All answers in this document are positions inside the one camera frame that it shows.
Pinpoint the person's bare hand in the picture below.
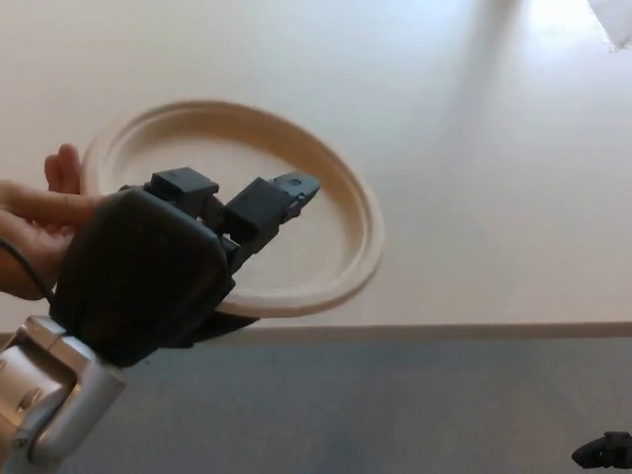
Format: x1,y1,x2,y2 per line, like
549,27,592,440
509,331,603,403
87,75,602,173
0,142,108,301

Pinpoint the beige round paper plate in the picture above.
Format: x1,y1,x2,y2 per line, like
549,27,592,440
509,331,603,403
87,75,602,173
78,98,385,320

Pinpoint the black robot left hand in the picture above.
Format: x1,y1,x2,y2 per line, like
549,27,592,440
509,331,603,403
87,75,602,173
48,166,322,369

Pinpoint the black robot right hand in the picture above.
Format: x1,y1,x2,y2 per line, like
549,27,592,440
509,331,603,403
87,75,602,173
571,431,632,470

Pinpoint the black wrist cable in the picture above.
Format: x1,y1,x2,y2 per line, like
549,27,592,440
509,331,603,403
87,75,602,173
0,238,58,303

